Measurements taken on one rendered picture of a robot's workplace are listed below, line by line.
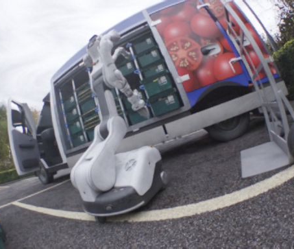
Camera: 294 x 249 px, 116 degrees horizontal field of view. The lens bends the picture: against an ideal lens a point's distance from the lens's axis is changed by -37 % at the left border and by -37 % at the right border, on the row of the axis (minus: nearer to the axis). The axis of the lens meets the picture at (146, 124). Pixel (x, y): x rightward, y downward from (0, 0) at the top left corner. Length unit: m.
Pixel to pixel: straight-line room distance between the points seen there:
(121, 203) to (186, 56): 1.85
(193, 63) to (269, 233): 1.91
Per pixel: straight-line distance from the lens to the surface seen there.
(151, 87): 1.90
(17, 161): 3.43
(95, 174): 0.80
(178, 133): 1.90
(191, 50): 2.10
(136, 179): 0.82
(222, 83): 1.97
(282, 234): 0.57
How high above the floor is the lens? 0.44
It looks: 4 degrees up
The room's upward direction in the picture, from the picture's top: 19 degrees counter-clockwise
